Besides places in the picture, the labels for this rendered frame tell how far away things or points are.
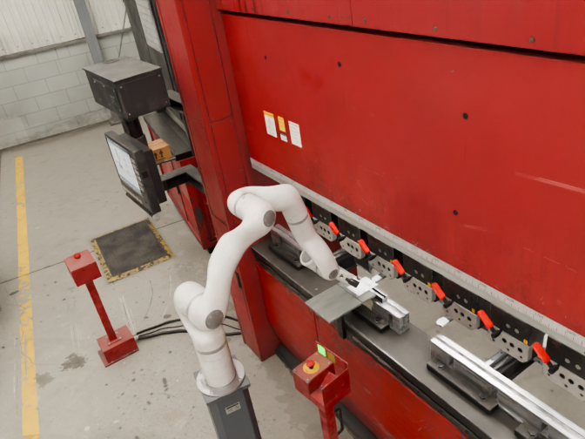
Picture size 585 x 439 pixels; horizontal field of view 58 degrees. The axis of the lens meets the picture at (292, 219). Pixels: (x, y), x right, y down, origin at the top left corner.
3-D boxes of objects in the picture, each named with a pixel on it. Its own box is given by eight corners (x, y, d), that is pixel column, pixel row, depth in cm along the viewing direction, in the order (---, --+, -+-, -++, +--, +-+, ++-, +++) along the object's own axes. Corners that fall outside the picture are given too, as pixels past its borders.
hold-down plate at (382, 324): (338, 301, 254) (338, 296, 252) (346, 296, 256) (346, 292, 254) (380, 334, 231) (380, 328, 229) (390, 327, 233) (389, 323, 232)
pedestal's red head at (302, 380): (295, 388, 239) (289, 361, 230) (320, 368, 247) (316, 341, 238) (326, 414, 225) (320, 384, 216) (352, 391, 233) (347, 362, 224)
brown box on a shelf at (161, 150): (136, 157, 424) (131, 143, 417) (167, 147, 432) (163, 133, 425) (144, 169, 400) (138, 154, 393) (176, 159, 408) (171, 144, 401)
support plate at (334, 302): (305, 303, 238) (304, 301, 237) (350, 278, 249) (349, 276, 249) (329, 323, 224) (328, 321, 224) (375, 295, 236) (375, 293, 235)
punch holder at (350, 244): (339, 247, 239) (336, 216, 231) (354, 239, 243) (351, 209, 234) (361, 261, 228) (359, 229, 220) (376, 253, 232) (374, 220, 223)
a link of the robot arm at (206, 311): (197, 318, 195) (219, 339, 183) (171, 310, 187) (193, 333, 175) (261, 199, 196) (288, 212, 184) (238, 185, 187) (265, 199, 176)
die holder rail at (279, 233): (272, 241, 308) (269, 227, 303) (280, 237, 310) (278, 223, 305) (324, 279, 270) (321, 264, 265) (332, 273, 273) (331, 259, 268)
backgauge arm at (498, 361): (471, 388, 216) (472, 364, 209) (565, 315, 243) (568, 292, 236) (487, 400, 210) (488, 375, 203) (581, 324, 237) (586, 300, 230)
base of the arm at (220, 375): (205, 405, 195) (193, 369, 186) (191, 372, 210) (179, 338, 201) (252, 383, 201) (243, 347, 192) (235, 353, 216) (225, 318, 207)
